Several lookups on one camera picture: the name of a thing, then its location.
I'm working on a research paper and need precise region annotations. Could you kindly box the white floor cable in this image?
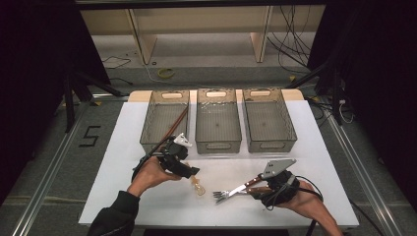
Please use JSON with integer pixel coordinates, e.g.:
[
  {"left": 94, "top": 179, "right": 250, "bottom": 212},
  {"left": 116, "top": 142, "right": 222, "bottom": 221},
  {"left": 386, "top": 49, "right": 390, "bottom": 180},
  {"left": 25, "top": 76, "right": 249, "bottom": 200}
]
[{"left": 141, "top": 62, "right": 198, "bottom": 89}]

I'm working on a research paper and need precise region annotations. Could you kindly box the person's right hand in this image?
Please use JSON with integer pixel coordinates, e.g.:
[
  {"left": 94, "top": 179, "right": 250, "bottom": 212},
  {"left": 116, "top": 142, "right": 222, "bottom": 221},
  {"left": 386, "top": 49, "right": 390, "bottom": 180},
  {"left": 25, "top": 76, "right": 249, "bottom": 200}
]
[{"left": 277, "top": 180, "right": 332, "bottom": 228}]

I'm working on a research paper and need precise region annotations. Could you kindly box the bundle of black cables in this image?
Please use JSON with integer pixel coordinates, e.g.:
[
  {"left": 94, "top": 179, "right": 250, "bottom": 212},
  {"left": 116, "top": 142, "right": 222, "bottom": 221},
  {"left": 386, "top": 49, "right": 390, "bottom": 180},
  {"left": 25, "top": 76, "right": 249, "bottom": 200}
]
[{"left": 267, "top": 4, "right": 316, "bottom": 75}]

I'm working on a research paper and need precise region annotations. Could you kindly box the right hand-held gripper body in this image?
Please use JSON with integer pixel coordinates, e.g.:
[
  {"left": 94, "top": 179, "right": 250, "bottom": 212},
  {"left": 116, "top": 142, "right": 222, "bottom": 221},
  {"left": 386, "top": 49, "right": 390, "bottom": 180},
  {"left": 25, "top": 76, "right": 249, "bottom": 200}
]
[{"left": 260, "top": 158, "right": 301, "bottom": 208}]

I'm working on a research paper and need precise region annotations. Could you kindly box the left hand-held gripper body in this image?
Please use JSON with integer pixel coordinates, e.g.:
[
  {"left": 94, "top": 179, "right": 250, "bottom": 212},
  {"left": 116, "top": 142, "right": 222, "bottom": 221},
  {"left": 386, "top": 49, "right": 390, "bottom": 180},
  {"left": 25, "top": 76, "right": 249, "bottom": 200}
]
[{"left": 156, "top": 132, "right": 193, "bottom": 179}]

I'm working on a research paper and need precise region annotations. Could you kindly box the right hand-held gripper cable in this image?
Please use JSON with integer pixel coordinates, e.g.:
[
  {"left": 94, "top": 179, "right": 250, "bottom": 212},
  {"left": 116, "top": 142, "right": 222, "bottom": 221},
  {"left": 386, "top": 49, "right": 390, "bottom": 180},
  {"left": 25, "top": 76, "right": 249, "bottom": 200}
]
[{"left": 265, "top": 175, "right": 325, "bottom": 236}]

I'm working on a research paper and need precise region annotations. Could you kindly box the person's left hand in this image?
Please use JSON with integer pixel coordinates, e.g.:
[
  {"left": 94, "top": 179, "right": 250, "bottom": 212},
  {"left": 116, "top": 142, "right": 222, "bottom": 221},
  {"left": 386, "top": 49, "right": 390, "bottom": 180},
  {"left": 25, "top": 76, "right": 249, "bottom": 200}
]
[{"left": 127, "top": 155, "right": 183, "bottom": 199}]

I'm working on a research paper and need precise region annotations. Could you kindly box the white looped cable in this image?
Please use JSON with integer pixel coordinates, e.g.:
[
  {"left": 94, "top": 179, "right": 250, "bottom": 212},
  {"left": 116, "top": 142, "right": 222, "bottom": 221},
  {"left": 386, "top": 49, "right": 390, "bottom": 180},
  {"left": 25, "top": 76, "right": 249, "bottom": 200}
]
[{"left": 338, "top": 99, "right": 355, "bottom": 125}]

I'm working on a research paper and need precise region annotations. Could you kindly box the grey translucent plastic bin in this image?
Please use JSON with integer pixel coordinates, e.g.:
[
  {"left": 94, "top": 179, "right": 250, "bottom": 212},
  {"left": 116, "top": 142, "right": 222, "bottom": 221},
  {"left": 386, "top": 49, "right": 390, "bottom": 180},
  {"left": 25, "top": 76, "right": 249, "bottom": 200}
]
[
  {"left": 195, "top": 88, "right": 243, "bottom": 154},
  {"left": 241, "top": 88, "right": 298, "bottom": 153},
  {"left": 140, "top": 89, "right": 191, "bottom": 155}
]

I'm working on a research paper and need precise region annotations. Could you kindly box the metal fork brown handle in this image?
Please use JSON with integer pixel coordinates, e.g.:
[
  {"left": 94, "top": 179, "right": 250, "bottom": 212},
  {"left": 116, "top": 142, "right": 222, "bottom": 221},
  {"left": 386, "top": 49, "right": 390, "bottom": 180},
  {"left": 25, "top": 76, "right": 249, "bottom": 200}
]
[{"left": 212, "top": 185, "right": 273, "bottom": 202}]

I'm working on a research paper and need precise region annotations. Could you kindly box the amber plastic spoon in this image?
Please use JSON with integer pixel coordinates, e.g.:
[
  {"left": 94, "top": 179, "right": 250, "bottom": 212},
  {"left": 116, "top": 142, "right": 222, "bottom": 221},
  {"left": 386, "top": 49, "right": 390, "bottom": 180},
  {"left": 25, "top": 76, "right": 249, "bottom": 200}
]
[{"left": 185, "top": 161, "right": 207, "bottom": 197}]

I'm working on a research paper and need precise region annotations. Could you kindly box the dark curtain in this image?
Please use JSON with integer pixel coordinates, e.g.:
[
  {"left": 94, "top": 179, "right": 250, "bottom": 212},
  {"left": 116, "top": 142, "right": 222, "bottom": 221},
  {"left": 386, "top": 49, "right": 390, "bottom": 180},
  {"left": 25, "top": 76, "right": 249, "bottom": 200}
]
[
  {"left": 308, "top": 0, "right": 417, "bottom": 210},
  {"left": 0, "top": 0, "right": 111, "bottom": 205}
]

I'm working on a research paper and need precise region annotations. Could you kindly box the black tripod stand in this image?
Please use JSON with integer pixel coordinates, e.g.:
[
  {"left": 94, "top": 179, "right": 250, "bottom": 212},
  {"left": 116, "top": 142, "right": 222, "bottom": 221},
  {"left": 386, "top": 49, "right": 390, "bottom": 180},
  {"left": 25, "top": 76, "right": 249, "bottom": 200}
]
[{"left": 63, "top": 70, "right": 125, "bottom": 134}]

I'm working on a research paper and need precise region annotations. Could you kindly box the thin black floor cable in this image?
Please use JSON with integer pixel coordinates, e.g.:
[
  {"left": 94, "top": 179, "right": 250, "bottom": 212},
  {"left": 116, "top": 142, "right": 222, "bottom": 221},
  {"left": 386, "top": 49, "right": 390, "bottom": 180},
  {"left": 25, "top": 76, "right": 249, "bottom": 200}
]
[{"left": 101, "top": 55, "right": 132, "bottom": 71}]

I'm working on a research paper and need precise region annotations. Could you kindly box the aluminium floor rail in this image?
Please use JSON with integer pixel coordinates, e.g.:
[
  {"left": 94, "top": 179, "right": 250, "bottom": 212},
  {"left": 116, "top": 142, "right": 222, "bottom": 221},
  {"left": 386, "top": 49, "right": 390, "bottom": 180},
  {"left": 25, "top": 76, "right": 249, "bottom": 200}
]
[
  {"left": 11, "top": 101, "right": 89, "bottom": 236},
  {"left": 323, "top": 97, "right": 402, "bottom": 236}
]

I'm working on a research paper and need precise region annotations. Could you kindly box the yellow tape roll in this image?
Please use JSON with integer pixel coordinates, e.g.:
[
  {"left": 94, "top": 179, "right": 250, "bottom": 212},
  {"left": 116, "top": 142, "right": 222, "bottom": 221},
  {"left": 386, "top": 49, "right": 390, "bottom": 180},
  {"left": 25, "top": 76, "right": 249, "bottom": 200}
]
[{"left": 156, "top": 67, "right": 176, "bottom": 80}]

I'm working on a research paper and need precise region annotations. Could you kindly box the light wooden desk leg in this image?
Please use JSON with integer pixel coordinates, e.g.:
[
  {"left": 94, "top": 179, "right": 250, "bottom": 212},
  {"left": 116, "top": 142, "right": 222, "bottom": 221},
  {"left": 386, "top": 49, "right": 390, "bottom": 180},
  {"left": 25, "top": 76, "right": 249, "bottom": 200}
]
[
  {"left": 250, "top": 5, "right": 273, "bottom": 64},
  {"left": 126, "top": 8, "right": 158, "bottom": 66}
]

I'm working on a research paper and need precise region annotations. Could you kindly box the white table sheet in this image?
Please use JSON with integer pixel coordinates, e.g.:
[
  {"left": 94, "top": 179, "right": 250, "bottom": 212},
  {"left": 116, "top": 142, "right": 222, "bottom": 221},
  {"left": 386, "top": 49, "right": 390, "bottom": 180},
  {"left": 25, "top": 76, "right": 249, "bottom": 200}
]
[{"left": 78, "top": 99, "right": 360, "bottom": 229}]

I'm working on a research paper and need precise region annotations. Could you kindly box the black metal stand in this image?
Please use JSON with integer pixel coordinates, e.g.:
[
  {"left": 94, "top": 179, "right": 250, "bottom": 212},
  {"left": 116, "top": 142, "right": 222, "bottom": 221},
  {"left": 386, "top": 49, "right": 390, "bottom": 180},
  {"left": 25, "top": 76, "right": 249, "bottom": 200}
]
[{"left": 285, "top": 60, "right": 345, "bottom": 126}]

